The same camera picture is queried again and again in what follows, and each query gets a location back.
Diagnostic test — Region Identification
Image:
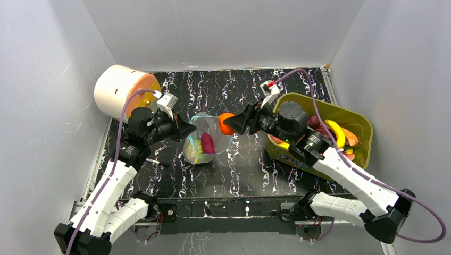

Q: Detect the clear zip top bag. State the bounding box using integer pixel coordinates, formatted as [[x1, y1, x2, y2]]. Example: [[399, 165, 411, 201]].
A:
[[182, 113, 235, 165]]

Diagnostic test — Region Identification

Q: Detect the purple toy sweet potato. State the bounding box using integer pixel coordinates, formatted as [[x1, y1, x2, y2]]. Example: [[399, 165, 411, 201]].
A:
[[201, 132, 215, 154]]

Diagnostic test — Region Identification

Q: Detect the orange toy fruit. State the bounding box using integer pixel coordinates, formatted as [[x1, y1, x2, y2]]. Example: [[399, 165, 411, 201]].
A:
[[218, 112, 235, 135]]

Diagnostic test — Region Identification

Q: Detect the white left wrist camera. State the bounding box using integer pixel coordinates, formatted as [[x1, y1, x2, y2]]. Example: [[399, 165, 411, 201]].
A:
[[153, 91, 178, 120]]

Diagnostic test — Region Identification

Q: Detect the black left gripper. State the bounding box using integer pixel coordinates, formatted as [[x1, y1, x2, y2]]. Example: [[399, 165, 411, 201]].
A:
[[145, 109, 197, 145]]

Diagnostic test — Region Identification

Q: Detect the yellow toy banana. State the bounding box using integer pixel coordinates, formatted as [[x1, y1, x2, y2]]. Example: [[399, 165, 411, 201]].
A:
[[324, 120, 346, 148]]

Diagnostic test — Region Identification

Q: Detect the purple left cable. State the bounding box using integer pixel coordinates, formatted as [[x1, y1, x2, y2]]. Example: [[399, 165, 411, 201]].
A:
[[65, 89, 157, 255]]

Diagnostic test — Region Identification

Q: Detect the black and white marker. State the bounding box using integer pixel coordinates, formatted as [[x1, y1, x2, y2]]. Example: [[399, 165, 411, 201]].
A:
[[146, 158, 170, 167]]

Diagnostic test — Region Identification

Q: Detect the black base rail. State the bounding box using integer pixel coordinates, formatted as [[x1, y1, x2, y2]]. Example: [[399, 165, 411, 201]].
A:
[[155, 196, 336, 236]]

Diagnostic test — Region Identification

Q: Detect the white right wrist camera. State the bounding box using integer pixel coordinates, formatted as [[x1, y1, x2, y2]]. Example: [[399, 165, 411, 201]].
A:
[[260, 80, 280, 108]]

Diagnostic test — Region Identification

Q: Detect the green toy cabbage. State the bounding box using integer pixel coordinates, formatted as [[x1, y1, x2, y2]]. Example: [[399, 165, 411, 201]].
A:
[[182, 139, 208, 165]]

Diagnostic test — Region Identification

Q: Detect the olive green plastic bin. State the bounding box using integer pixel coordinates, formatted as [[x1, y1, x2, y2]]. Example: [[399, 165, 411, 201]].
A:
[[265, 92, 373, 181]]

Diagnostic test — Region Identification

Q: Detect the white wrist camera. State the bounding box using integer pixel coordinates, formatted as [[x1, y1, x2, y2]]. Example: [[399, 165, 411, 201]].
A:
[[153, 91, 178, 120], [260, 80, 280, 108]]

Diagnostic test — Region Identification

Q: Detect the aluminium frame rail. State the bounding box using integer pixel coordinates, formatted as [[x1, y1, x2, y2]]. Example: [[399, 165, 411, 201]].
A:
[[69, 200, 388, 226]]

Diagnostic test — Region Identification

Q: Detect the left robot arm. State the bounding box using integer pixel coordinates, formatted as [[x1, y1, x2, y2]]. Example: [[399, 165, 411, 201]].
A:
[[54, 107, 196, 254]]

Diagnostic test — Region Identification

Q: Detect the orange toy carrot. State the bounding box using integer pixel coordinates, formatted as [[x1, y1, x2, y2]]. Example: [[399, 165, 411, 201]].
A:
[[341, 127, 359, 147]]

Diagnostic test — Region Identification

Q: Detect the white round drawer cabinet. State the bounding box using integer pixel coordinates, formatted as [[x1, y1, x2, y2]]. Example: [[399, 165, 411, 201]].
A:
[[94, 64, 161, 120]]

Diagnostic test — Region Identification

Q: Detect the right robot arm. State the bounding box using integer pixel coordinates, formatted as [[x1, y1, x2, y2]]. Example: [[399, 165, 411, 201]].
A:
[[219, 101, 412, 244]]

